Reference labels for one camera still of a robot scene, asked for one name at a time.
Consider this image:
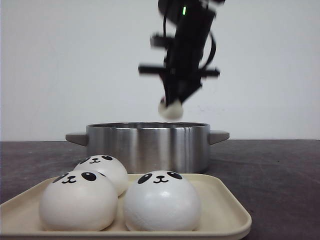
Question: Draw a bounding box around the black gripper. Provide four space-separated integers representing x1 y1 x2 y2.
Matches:
138 4 220 107

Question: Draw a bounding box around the panda bun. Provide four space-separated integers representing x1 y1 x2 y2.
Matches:
74 154 129 196
158 97 184 120
123 170 202 231
39 170 118 231

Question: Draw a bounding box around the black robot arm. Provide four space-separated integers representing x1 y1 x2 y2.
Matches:
138 0 220 108

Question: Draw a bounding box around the stainless steel pot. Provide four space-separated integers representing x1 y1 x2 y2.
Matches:
65 122 230 173

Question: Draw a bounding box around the cream plastic tray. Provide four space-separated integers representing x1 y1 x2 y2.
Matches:
0 173 252 240

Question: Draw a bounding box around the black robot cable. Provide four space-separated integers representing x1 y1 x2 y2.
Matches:
198 29 218 72

